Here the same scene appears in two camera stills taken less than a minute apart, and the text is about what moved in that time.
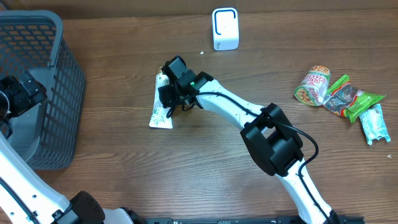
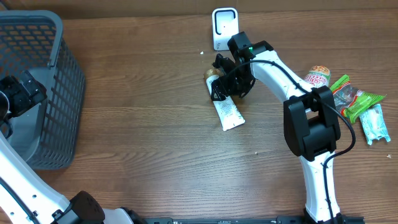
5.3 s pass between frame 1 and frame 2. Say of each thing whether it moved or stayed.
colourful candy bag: stayed
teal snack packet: stayed
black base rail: stayed
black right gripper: moved
